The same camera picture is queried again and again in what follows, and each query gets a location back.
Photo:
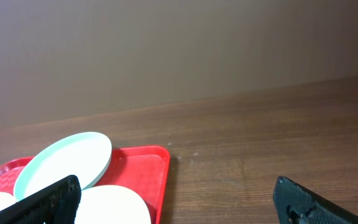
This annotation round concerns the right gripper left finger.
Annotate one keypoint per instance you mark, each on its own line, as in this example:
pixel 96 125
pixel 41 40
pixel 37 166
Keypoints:
pixel 55 204

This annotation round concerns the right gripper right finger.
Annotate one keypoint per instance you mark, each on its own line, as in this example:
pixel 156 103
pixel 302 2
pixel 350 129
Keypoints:
pixel 296 204

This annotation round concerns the light blue plate top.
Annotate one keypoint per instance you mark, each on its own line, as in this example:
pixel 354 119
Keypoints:
pixel 86 155

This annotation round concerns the light blue plate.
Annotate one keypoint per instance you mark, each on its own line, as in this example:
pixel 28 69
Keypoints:
pixel 112 204
pixel 86 155

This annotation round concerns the red plastic serving tray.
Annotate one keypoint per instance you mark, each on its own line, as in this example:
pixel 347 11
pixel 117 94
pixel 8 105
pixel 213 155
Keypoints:
pixel 143 169

